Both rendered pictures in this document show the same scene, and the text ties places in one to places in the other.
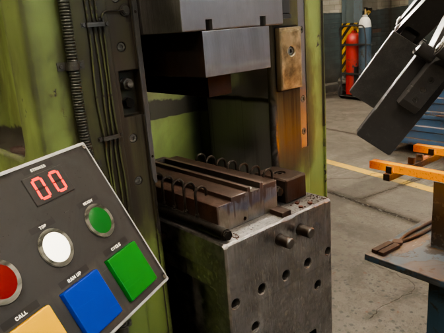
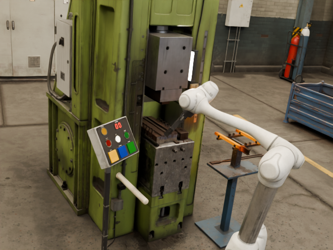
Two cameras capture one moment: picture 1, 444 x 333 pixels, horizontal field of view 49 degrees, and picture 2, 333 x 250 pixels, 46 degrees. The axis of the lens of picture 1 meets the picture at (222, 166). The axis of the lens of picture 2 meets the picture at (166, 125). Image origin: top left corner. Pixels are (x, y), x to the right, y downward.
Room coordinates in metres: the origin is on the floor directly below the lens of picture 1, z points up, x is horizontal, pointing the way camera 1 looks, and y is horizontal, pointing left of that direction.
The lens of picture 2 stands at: (-1.84, -0.32, 2.17)
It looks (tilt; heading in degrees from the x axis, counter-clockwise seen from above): 20 degrees down; 5
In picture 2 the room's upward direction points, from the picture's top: 6 degrees clockwise
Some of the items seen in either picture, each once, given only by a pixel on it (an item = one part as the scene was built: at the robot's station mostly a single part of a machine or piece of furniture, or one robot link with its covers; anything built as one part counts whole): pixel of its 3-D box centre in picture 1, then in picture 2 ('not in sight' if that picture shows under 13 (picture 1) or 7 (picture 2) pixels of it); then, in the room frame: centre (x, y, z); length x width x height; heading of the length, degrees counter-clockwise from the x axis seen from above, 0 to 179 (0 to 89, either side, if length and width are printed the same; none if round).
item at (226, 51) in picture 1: (181, 51); (157, 88); (1.25, 0.08, 1.32); 0.42 x 0.20 x 0.10; 40
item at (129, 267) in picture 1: (130, 271); (131, 147); (0.71, 0.16, 1.01); 0.07 x 0.05 x 0.07; 155
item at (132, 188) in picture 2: not in sight; (132, 188); (0.80, 0.15, 0.62); 0.44 x 0.05 x 0.05; 40
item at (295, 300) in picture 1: (215, 266); (155, 155); (1.30, 0.04, 0.69); 0.56 x 0.38 x 0.45; 40
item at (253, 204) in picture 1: (194, 187); (153, 128); (1.25, 0.08, 0.96); 0.42 x 0.20 x 0.09; 40
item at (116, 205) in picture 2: not in sight; (116, 204); (0.95, 0.29, 0.36); 0.09 x 0.07 x 0.12; 130
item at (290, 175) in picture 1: (279, 184); (180, 133); (1.26, -0.15, 0.95); 0.12 x 0.08 x 0.06; 40
